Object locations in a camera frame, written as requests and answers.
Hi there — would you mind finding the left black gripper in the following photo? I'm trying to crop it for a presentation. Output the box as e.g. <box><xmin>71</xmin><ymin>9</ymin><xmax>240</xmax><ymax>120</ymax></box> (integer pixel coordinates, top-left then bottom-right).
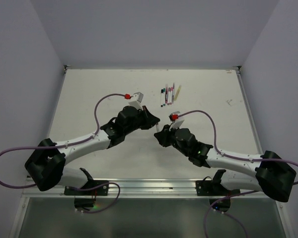
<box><xmin>124</xmin><ymin>105</ymin><xmax>158</xmax><ymax>135</ymax></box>

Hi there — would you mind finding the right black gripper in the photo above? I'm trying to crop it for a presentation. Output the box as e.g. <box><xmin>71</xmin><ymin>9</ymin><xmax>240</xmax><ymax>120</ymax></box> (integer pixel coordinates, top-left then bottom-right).
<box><xmin>154</xmin><ymin>122</ymin><xmax>190</xmax><ymax>157</ymax></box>

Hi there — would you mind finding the dark purple pen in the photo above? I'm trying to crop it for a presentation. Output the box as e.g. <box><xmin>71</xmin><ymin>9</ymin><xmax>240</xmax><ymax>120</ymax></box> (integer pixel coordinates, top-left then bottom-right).
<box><xmin>171</xmin><ymin>83</ymin><xmax>175</xmax><ymax>104</ymax></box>

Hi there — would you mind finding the pink capped white pen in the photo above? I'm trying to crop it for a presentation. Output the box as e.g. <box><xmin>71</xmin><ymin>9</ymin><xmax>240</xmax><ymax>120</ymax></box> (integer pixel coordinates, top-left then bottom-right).
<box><xmin>167</xmin><ymin>87</ymin><xmax>173</xmax><ymax>105</ymax></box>

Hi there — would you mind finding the yellow pen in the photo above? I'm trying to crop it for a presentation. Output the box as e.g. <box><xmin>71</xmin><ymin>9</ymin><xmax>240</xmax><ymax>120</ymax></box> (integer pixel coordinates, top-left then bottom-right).
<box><xmin>174</xmin><ymin>85</ymin><xmax>182</xmax><ymax>101</ymax></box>

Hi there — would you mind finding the brown capped white pen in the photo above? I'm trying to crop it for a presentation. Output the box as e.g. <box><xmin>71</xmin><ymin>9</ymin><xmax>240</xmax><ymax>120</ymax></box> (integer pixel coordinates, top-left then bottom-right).
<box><xmin>155</xmin><ymin>123</ymin><xmax>160</xmax><ymax>132</ymax></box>

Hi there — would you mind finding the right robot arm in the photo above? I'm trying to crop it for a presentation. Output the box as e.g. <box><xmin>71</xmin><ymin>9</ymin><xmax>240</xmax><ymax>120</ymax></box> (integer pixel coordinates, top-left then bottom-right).
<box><xmin>154</xmin><ymin>125</ymin><xmax>297</xmax><ymax>202</ymax></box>

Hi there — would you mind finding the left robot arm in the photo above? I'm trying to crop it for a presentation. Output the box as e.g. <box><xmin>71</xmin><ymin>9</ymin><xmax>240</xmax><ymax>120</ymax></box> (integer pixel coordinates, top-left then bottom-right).
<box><xmin>25</xmin><ymin>106</ymin><xmax>160</xmax><ymax>195</ymax></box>

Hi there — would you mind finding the black capped white pen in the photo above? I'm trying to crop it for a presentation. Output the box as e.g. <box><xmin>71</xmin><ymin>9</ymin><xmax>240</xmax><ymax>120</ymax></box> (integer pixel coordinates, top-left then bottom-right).
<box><xmin>160</xmin><ymin>89</ymin><xmax>163</xmax><ymax>107</ymax></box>

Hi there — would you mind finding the teal capped white pen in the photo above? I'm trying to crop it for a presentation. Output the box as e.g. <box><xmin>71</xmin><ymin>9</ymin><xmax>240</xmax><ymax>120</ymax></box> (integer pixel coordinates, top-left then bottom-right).
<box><xmin>162</xmin><ymin>88</ymin><xmax>166</xmax><ymax>106</ymax></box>

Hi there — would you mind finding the magenta pen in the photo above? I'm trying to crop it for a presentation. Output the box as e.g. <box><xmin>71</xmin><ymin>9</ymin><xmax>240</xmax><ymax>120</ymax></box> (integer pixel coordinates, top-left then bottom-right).
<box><xmin>164</xmin><ymin>84</ymin><xmax>168</xmax><ymax>105</ymax></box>

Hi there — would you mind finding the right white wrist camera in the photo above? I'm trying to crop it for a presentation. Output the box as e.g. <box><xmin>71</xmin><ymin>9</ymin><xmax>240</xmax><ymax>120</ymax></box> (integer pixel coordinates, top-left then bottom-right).
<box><xmin>169</xmin><ymin>111</ymin><xmax>184</xmax><ymax>130</ymax></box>

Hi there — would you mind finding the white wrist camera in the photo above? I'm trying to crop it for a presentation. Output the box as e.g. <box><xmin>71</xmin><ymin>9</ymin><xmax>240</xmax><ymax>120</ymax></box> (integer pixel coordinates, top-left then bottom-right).
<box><xmin>124</xmin><ymin>92</ymin><xmax>144</xmax><ymax>110</ymax></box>
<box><xmin>169</xmin><ymin>111</ymin><xmax>184</xmax><ymax>130</ymax></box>

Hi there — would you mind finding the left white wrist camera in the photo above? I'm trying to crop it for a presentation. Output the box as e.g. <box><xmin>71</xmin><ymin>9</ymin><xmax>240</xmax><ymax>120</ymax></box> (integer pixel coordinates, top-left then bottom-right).
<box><xmin>124</xmin><ymin>92</ymin><xmax>144</xmax><ymax>110</ymax></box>

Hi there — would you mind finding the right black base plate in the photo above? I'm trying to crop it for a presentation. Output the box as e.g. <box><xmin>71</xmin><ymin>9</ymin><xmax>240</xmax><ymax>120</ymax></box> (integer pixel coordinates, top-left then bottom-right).
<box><xmin>195</xmin><ymin>180</ymin><xmax>240</xmax><ymax>196</ymax></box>

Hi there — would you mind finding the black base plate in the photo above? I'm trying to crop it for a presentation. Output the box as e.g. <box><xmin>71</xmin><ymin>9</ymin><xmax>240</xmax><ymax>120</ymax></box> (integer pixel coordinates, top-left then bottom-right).
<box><xmin>195</xmin><ymin>180</ymin><xmax>240</xmax><ymax>196</ymax></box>
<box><xmin>64</xmin><ymin>180</ymin><xmax>109</xmax><ymax>196</ymax></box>

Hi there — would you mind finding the aluminium mounting rail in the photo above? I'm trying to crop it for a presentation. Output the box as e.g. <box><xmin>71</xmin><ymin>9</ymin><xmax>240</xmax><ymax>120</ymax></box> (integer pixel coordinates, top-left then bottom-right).
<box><xmin>22</xmin><ymin>178</ymin><xmax>284</xmax><ymax>199</ymax></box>

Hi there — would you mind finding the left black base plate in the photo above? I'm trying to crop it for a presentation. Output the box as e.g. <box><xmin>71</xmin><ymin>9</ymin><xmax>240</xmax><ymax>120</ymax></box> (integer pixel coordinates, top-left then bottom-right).
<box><xmin>64</xmin><ymin>180</ymin><xmax>109</xmax><ymax>196</ymax></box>

